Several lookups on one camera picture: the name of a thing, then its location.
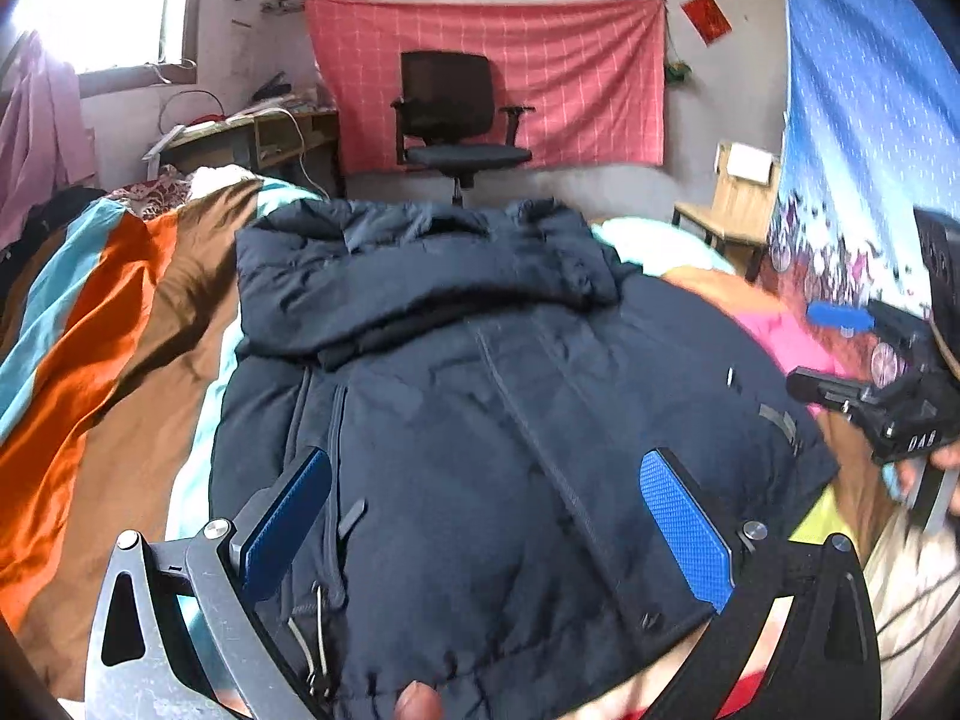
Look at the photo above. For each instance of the pink hanging garment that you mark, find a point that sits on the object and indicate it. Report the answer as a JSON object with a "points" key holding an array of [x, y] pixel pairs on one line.
{"points": [[37, 135]]}

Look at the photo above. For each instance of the wooden desk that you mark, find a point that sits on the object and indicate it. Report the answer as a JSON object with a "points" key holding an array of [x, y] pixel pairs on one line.
{"points": [[240, 139]]}

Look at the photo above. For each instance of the colourful striped bed sheet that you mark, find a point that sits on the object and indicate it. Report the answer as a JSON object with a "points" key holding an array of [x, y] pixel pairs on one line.
{"points": [[97, 405]]}

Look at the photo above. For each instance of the window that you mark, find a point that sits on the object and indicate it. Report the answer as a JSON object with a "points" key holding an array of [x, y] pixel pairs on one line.
{"points": [[97, 0]]}

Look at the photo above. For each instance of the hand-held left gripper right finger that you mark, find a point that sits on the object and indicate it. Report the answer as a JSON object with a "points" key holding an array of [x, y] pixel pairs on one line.
{"points": [[686, 532]]}

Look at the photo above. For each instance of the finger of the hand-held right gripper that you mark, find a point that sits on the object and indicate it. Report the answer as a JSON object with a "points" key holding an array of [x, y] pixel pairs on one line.
{"points": [[821, 388], [840, 315]]}

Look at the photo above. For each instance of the navy padded jacket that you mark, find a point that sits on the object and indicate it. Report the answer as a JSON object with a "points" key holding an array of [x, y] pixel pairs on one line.
{"points": [[487, 427]]}

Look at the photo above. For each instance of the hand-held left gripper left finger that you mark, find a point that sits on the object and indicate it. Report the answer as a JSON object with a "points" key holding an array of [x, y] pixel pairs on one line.
{"points": [[289, 517]]}

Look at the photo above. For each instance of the person's left hand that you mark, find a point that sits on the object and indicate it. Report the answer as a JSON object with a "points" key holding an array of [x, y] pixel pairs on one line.
{"points": [[418, 701]]}

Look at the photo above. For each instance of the person's right hand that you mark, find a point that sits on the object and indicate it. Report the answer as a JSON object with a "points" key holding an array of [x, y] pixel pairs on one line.
{"points": [[946, 457]]}

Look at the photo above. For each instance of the dark clothes pile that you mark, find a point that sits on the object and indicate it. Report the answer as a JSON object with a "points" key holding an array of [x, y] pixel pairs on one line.
{"points": [[41, 232]]}

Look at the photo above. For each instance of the blue printed curtain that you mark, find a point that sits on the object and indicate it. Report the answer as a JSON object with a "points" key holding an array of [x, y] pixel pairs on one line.
{"points": [[862, 127]]}

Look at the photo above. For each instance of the black office chair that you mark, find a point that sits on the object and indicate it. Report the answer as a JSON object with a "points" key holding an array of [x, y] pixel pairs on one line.
{"points": [[457, 112]]}

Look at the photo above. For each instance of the red paper wall sign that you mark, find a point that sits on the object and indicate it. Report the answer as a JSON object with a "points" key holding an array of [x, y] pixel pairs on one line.
{"points": [[706, 16]]}

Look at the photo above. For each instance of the white paper sheet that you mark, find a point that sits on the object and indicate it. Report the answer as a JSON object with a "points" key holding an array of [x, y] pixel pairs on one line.
{"points": [[751, 163]]}

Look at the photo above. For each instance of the floral patterned cloth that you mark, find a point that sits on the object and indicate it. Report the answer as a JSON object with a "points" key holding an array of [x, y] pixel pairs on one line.
{"points": [[150, 195]]}

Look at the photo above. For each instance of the pink checkered wall cloth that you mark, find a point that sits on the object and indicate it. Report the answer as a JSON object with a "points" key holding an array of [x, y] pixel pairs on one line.
{"points": [[585, 75]]}

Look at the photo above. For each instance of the wooden chair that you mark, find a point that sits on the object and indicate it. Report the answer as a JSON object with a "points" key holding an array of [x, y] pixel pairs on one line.
{"points": [[731, 217]]}

